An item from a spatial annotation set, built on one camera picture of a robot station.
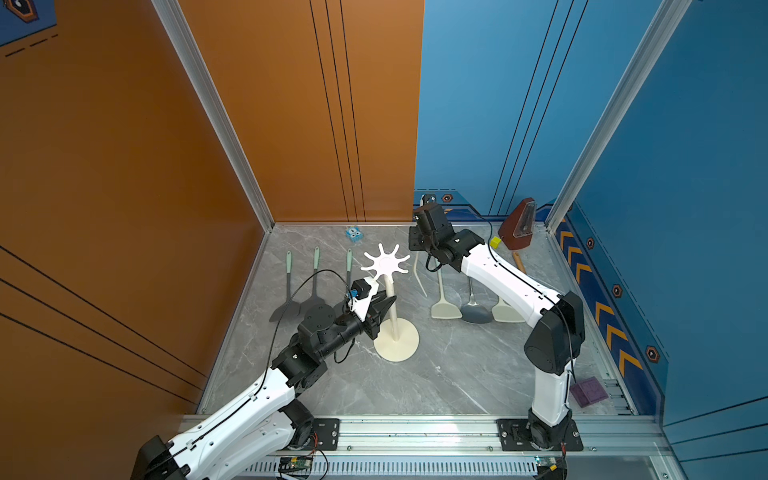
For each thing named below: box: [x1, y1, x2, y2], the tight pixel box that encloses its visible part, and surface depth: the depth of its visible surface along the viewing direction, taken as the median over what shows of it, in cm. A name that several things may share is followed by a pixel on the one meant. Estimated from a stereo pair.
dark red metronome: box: [498, 197, 536, 250], surface depth 108 cm
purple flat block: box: [569, 376, 609, 408], surface depth 77 cm
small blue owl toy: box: [345, 226, 364, 243], surface depth 118 cm
